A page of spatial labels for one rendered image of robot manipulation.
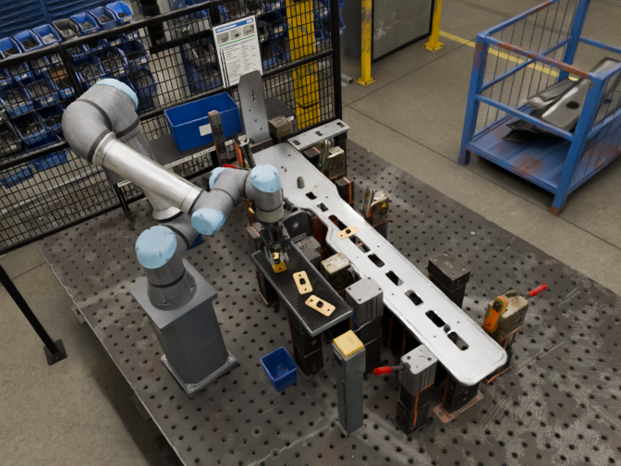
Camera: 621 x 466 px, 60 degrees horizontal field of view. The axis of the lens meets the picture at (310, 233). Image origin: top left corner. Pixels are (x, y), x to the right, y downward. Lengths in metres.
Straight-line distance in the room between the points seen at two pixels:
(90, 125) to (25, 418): 1.96
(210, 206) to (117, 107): 0.36
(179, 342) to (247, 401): 0.34
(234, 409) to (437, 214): 1.26
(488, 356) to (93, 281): 1.63
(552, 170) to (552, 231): 0.43
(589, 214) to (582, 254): 0.38
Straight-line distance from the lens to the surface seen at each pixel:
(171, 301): 1.70
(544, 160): 3.92
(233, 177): 1.46
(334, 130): 2.53
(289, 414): 1.91
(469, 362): 1.67
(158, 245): 1.60
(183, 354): 1.85
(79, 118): 1.46
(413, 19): 5.30
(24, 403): 3.18
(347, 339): 1.49
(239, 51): 2.62
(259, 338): 2.09
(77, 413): 3.01
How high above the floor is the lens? 2.38
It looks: 44 degrees down
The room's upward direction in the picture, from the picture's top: 5 degrees counter-clockwise
